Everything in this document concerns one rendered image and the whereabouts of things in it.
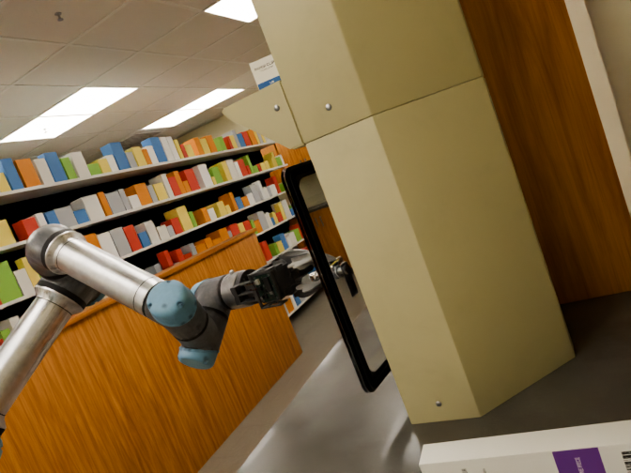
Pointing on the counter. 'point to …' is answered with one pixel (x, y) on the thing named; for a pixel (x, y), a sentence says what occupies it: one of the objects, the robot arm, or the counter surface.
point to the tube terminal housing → (422, 197)
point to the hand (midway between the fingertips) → (331, 265)
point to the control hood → (269, 115)
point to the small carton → (265, 71)
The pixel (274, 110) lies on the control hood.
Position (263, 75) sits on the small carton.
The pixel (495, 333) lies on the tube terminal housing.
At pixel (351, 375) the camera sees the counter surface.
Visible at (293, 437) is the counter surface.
